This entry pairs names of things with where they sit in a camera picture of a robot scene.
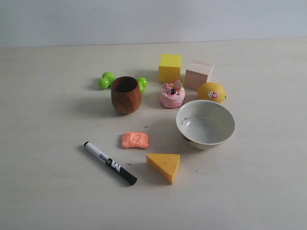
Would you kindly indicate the orange soft putty piece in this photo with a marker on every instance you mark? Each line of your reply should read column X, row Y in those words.
column 135, row 140

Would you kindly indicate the pink toy cake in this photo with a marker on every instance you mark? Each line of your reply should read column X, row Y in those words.
column 172, row 94

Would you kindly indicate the brown wooden cup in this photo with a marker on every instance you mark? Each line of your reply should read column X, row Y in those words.
column 126, row 95

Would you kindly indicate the yellow cheese wedge toy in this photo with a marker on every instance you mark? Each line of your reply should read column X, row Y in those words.
column 166, row 164

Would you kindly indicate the yellow cube block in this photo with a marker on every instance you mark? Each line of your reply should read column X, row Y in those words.
column 169, row 68

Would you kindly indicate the white ceramic bowl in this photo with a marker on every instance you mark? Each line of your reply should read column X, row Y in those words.
column 205, row 124

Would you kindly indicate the green plastic dumbbell toy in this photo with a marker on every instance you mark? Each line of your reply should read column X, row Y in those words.
column 108, row 78

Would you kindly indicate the plain wooden cube block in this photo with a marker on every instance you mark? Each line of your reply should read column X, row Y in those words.
column 198, row 72

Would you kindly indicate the yellow lemon with sticker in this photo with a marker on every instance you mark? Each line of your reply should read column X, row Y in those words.
column 211, row 91

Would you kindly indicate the black white marker pen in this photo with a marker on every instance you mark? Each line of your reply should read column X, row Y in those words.
column 131, row 179

